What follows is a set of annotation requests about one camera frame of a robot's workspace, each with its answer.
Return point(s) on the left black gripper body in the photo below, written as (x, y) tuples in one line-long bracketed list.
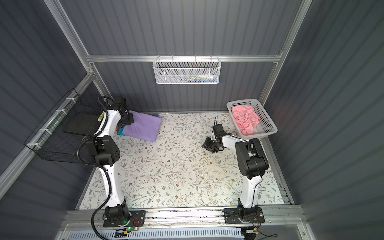
[(126, 120)]

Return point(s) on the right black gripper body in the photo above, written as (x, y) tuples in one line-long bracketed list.
[(211, 145)]

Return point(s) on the purple printed t shirt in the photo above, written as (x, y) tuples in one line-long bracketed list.
[(145, 127)]

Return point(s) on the white plastic laundry basket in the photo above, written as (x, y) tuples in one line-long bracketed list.
[(264, 128)]

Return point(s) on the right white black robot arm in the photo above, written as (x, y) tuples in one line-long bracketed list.
[(252, 164)]

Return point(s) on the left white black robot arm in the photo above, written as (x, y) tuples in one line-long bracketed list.
[(101, 151)]

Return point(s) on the folded teal t shirt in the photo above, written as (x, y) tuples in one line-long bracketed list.
[(120, 132)]

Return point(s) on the yellow marker pen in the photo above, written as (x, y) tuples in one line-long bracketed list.
[(101, 117)]

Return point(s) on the pink crumpled t shirt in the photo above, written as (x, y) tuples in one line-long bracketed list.
[(245, 118)]

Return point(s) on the floral patterned table mat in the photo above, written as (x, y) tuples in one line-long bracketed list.
[(175, 170)]

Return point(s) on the markers in white basket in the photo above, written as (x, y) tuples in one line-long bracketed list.
[(206, 78)]

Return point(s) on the black pad in wire basket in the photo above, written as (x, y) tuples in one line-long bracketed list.
[(82, 124)]

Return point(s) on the white wire mesh wall basket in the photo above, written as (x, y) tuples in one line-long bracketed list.
[(167, 73)]

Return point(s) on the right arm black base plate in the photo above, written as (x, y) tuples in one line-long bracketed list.
[(243, 216)]

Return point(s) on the black wire wall basket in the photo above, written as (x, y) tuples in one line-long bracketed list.
[(49, 142)]

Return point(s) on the white ventilated cable duct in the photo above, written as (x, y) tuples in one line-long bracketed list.
[(220, 233)]

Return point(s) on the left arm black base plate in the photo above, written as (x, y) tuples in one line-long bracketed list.
[(133, 219)]

